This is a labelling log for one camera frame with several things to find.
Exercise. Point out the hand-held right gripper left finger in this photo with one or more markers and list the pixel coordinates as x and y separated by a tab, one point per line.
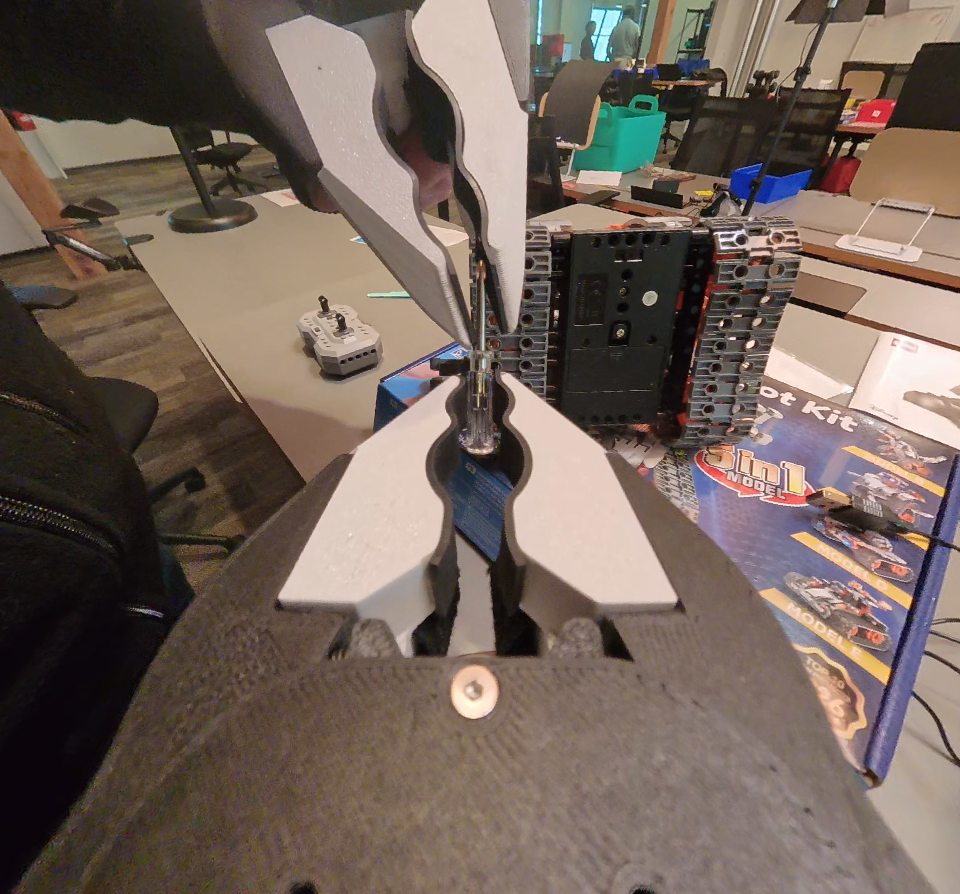
360	534

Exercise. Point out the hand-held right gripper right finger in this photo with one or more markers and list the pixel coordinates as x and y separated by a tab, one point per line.
593	534

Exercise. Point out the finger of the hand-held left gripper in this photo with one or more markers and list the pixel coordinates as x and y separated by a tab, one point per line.
353	130
488	100

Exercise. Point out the grey toy battery box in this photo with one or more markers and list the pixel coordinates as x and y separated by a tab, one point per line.
338	343

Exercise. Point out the tracked building-block toy robot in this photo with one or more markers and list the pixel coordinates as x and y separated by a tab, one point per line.
630	310

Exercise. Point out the person's left forearm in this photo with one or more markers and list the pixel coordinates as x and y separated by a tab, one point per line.
120	25

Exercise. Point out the person's left hand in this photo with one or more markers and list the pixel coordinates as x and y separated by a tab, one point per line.
432	172

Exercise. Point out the black office chair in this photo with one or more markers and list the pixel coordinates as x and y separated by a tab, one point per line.
128	415
720	130
225	160

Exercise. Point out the green storage bin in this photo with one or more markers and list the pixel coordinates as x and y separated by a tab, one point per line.
623	130

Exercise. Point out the black floor lamp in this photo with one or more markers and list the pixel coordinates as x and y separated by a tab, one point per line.
210	215

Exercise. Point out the teal tweezers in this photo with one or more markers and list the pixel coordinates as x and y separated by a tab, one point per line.
387	293

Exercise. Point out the blue robot kit box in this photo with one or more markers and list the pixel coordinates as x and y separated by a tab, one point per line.
840	609

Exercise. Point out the small blue storage bin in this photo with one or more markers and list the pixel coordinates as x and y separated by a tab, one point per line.
773	184

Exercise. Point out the person's dark clothing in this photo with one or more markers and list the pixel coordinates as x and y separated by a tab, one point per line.
60	564

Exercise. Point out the black-and-white instruction booklet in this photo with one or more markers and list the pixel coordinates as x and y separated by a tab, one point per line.
915	385

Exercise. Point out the black light stand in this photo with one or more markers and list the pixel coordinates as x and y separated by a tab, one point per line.
848	2

